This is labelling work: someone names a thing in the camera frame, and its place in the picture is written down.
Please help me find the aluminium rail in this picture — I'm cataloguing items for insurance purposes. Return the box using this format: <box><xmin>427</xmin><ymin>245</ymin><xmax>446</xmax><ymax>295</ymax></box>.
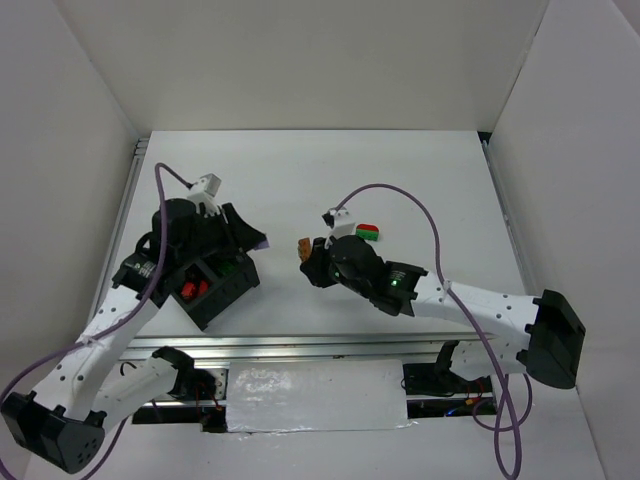
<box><xmin>478</xmin><ymin>131</ymin><xmax>539</xmax><ymax>294</ymax></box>
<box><xmin>87</xmin><ymin>137</ymin><xmax>150</xmax><ymax>323</ymax></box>
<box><xmin>124</xmin><ymin>333</ymin><xmax>461</xmax><ymax>362</ymax></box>

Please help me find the aluminium left rail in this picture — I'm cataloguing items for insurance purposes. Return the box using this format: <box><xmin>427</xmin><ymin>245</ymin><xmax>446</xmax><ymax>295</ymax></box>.
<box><xmin>87</xmin><ymin>137</ymin><xmax>150</xmax><ymax>323</ymax></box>

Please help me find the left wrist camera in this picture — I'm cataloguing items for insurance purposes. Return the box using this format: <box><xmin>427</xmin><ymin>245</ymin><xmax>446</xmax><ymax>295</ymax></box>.
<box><xmin>187</xmin><ymin>174</ymin><xmax>222</xmax><ymax>216</ymax></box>

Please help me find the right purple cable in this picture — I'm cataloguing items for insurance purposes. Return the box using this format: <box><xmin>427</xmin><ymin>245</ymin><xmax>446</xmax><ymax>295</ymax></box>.
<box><xmin>329</xmin><ymin>184</ymin><xmax>533</xmax><ymax>480</ymax></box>

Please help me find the red and tan lego brick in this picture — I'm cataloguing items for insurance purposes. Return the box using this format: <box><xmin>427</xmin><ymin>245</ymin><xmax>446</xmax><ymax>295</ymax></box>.
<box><xmin>181</xmin><ymin>282</ymin><xmax>198</xmax><ymax>302</ymax></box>

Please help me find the small green lego brick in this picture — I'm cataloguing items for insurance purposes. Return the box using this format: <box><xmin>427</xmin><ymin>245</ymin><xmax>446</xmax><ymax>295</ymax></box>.
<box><xmin>218</xmin><ymin>262</ymin><xmax>235</xmax><ymax>276</ymax></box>

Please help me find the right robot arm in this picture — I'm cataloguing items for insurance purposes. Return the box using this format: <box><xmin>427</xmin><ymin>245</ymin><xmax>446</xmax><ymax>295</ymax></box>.
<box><xmin>298</xmin><ymin>235</ymin><xmax>586</xmax><ymax>390</ymax></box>

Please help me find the aluminium front rail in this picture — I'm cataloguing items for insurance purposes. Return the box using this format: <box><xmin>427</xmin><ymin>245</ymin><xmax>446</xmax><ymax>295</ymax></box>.
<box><xmin>124</xmin><ymin>333</ymin><xmax>461</xmax><ymax>362</ymax></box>

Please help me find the tan lego plate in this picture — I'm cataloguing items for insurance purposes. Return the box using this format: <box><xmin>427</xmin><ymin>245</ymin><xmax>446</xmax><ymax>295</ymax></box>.
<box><xmin>297</xmin><ymin>237</ymin><xmax>313</xmax><ymax>263</ymax></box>

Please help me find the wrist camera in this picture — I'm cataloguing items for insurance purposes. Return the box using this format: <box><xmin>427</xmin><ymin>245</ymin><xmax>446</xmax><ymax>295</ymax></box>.
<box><xmin>187</xmin><ymin>174</ymin><xmax>222</xmax><ymax>216</ymax></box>
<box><xmin>322</xmin><ymin>206</ymin><xmax>356</xmax><ymax>249</ymax></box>

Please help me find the red green arched lego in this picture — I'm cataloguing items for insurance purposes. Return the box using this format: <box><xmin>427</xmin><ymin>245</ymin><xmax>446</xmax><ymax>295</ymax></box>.
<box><xmin>355</xmin><ymin>223</ymin><xmax>380</xmax><ymax>242</ymax></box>

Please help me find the black two-compartment container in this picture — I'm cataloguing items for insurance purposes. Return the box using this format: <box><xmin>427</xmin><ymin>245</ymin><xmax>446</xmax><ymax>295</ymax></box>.
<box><xmin>172</xmin><ymin>252</ymin><xmax>260</xmax><ymax>331</ymax></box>

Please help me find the aluminium right rail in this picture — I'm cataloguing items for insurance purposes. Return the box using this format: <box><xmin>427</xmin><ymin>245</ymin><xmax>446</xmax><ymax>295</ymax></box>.
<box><xmin>478</xmin><ymin>131</ymin><xmax>539</xmax><ymax>294</ymax></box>

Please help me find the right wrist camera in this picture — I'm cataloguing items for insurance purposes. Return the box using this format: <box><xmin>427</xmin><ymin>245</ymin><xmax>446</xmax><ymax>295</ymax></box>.
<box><xmin>322</xmin><ymin>206</ymin><xmax>356</xmax><ymax>249</ymax></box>

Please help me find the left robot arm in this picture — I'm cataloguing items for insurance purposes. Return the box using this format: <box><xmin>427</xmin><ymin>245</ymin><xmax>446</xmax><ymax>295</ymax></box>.
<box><xmin>1</xmin><ymin>199</ymin><xmax>267</xmax><ymax>474</ymax></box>

